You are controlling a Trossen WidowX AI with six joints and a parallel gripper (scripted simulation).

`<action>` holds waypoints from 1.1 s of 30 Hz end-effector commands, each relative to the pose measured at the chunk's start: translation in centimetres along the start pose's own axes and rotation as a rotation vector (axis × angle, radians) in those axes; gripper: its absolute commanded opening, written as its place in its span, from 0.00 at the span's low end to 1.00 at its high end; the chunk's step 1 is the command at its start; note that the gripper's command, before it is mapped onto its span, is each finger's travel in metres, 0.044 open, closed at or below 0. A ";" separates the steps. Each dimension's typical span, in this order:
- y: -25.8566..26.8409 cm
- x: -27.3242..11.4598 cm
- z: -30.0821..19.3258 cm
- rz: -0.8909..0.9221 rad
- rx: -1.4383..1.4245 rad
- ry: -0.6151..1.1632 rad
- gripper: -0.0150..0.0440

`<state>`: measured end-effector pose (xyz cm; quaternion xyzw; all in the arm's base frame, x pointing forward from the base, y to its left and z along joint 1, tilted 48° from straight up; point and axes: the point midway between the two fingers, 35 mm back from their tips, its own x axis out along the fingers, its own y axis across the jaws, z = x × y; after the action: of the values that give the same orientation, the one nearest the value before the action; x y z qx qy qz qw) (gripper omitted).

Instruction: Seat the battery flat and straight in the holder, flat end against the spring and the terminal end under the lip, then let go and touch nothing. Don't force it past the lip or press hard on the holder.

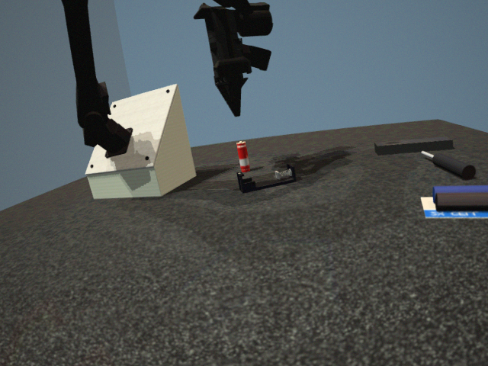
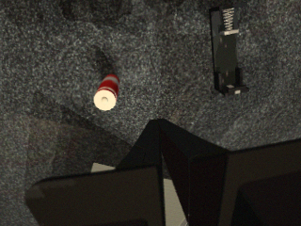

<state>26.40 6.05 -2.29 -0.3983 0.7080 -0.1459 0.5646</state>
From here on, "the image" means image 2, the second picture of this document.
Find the red and white striped cylinder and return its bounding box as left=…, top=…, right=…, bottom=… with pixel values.
left=94, top=73, right=119, bottom=110

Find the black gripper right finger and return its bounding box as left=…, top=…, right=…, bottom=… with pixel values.
left=157, top=119, right=301, bottom=226

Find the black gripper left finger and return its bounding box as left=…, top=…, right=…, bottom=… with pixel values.
left=25, top=120, right=166, bottom=226

